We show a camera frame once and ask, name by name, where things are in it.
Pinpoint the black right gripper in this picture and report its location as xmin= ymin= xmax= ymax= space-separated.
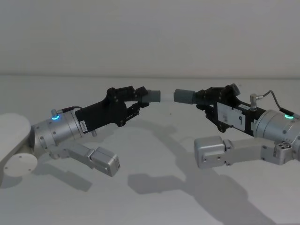
xmin=195 ymin=82 xmax=266 ymax=137

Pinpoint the thin dark wrist cable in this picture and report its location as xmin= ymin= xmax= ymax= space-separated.
xmin=51 ymin=106 xmax=83 ymax=117
xmin=249 ymin=90 xmax=294 ymax=116

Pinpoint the white tube with grey ends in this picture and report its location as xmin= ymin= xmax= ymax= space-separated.
xmin=142 ymin=88 xmax=200 ymax=105

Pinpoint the white curtain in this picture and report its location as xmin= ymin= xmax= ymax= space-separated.
xmin=0 ymin=0 xmax=300 ymax=77

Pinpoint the white table cloth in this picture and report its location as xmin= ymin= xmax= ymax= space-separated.
xmin=0 ymin=74 xmax=300 ymax=225

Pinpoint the thin dark right wrist cable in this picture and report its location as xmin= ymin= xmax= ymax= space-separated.
xmin=249 ymin=90 xmax=294 ymax=116

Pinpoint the thin dark left wrist cable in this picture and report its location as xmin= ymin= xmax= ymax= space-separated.
xmin=51 ymin=106 xmax=83 ymax=117

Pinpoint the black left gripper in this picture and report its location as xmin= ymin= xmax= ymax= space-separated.
xmin=75 ymin=86 xmax=151 ymax=136

